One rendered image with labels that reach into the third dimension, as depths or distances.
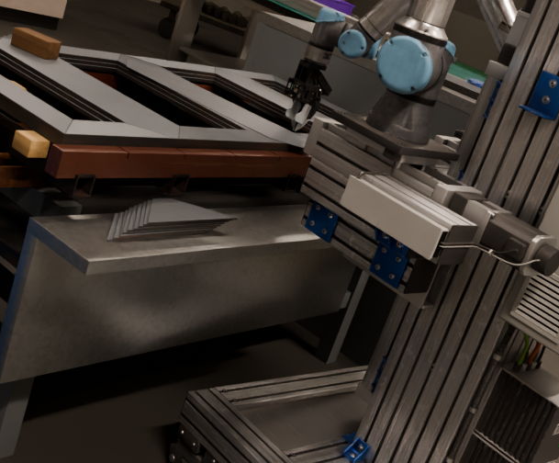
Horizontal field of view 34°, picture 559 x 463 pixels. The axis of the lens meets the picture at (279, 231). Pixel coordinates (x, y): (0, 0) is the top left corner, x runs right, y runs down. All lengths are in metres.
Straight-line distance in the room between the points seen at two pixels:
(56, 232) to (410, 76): 0.78
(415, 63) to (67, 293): 0.89
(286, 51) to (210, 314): 1.43
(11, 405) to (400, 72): 1.19
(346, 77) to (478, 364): 1.56
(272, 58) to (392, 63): 1.75
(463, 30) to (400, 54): 10.07
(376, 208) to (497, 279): 0.36
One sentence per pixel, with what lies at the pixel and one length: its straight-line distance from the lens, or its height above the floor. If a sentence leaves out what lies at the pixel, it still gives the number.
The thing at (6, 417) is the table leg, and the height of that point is 0.12.
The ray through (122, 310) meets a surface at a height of 0.44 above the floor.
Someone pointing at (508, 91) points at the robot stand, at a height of 1.21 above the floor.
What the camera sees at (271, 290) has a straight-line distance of 2.60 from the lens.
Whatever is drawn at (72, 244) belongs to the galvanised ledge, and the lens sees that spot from 1.84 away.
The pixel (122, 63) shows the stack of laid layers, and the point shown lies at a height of 0.85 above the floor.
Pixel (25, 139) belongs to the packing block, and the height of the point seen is 0.81.
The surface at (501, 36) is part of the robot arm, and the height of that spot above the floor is 1.30.
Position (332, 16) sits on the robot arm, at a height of 1.20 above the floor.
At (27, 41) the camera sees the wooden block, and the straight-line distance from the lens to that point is 2.60.
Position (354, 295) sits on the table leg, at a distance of 3.23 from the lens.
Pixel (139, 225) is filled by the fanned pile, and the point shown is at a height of 0.71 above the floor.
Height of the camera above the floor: 1.38
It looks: 18 degrees down
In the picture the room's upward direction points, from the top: 20 degrees clockwise
